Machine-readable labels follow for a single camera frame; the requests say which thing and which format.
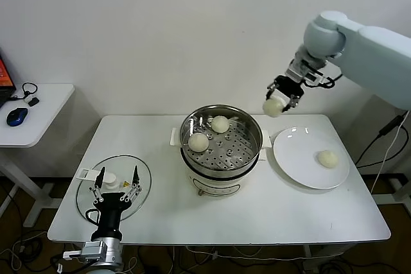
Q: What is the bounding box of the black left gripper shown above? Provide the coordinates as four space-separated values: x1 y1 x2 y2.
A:
89 164 143 241

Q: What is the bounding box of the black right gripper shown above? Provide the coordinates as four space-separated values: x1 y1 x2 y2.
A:
266 74 305 114

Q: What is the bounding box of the white steamed baozi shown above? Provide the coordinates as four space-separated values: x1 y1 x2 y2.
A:
210 115 230 134
317 150 339 169
188 133 209 153
262 96 286 118

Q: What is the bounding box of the perforated steel steamer basket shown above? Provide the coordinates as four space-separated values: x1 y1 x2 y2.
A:
179 104 265 172

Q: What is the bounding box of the round glass pot lid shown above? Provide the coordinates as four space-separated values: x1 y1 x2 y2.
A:
75 155 153 223

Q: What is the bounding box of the round white plate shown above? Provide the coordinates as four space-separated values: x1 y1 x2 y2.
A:
272 127 351 191

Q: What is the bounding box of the white side table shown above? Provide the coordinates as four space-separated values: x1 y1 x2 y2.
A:
0 83 76 228

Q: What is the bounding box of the blue computer mouse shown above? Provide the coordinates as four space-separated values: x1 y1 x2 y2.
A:
6 107 29 127

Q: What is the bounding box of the black laptop with red screen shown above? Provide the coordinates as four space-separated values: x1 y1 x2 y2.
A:
0 47 17 108

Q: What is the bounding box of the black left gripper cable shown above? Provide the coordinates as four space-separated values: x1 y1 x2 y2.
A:
84 208 101 227

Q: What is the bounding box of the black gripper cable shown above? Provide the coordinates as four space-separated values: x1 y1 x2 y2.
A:
84 208 101 227
306 73 344 90

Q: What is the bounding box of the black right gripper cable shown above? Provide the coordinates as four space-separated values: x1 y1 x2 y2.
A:
306 73 344 90

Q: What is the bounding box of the black power adapter cable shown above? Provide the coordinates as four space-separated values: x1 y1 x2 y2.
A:
356 115 406 169

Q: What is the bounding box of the white hanging cable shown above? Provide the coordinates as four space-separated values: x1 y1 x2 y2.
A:
372 110 411 198

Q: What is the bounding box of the black looped cable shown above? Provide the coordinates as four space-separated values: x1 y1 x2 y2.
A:
12 81 39 99

